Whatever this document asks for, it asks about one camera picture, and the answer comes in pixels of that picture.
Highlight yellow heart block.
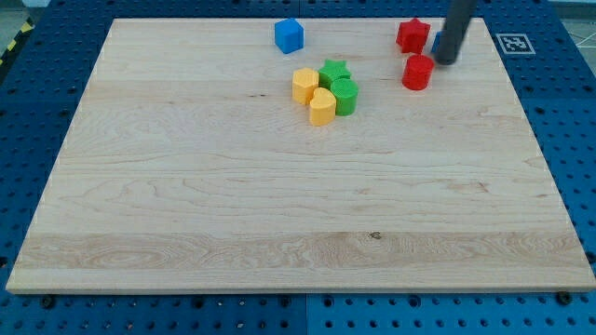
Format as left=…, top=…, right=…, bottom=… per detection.
left=309, top=87, right=336, bottom=127

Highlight yellow pentagon block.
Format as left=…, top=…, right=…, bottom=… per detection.
left=292, top=68, right=319, bottom=105

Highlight green star block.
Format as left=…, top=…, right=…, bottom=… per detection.
left=318, top=59, right=351, bottom=89

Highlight red cylinder block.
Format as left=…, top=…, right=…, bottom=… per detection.
left=401, top=54, right=434, bottom=90

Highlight blue cube block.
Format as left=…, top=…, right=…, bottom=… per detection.
left=274, top=18, right=305, bottom=54

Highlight red star block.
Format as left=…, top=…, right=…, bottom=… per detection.
left=396, top=18, right=431, bottom=54

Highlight green cylinder block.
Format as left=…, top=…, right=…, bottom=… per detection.
left=331, top=78, right=359, bottom=116

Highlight blue triangle block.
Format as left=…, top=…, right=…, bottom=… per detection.
left=430, top=31, right=442, bottom=54

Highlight white fiducial marker tag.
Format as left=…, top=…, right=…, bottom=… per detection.
left=496, top=33, right=535, bottom=55

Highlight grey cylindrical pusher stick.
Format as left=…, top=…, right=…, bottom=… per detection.
left=435, top=0, right=478, bottom=65

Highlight wooden board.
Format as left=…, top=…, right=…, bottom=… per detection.
left=7, top=19, right=595, bottom=294

